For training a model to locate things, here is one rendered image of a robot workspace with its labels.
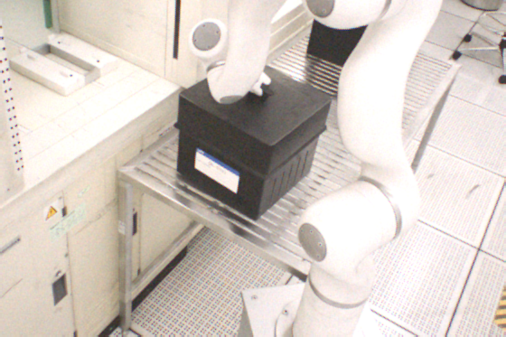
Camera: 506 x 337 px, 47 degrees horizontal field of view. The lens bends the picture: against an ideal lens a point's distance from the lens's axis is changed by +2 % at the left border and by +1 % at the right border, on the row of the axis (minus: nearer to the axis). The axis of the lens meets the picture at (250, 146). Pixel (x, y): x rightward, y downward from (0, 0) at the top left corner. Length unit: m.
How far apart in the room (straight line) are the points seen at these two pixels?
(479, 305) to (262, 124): 1.47
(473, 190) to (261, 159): 1.89
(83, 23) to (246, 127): 0.75
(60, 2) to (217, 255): 1.13
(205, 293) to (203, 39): 1.30
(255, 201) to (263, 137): 0.19
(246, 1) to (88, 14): 0.89
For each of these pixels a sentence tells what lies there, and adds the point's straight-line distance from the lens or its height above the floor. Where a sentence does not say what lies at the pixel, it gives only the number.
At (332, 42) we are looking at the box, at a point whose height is 0.84.
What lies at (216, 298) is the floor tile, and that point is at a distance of 2.24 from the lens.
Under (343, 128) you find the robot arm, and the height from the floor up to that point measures 1.29.
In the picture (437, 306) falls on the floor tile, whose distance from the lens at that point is 2.47.
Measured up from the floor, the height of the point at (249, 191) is 0.84.
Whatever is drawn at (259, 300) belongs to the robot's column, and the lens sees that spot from 1.31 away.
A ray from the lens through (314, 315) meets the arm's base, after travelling 1.15.
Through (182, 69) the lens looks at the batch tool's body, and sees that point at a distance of 1.67.
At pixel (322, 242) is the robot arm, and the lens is 0.92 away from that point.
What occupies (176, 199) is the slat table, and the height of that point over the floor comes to 0.76.
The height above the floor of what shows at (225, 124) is 1.00.
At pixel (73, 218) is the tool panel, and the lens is 1.56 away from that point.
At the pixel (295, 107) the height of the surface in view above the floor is 1.01.
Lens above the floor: 1.81
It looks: 38 degrees down
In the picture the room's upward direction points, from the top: 10 degrees clockwise
